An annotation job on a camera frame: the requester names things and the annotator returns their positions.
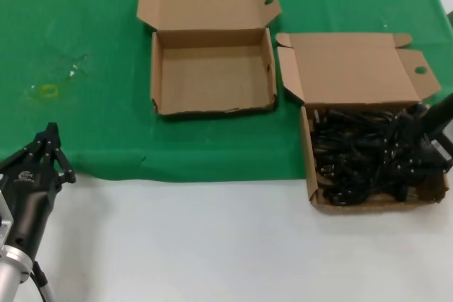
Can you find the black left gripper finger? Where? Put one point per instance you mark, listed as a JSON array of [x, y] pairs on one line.
[[60, 164], [33, 146]]

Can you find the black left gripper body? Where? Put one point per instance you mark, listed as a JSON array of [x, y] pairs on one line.
[[32, 203]]

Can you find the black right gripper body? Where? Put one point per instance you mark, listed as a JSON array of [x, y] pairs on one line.
[[437, 118]]

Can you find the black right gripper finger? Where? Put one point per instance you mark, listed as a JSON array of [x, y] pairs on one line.
[[439, 162]]

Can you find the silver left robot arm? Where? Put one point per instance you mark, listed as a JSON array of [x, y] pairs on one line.
[[12, 270]]

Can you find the torn-rim open cardboard box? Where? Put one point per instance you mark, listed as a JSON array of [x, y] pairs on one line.
[[212, 72]]

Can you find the green tablecloth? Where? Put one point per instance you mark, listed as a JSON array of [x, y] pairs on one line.
[[88, 15]]

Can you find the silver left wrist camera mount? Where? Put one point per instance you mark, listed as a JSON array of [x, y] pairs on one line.
[[4, 220]]

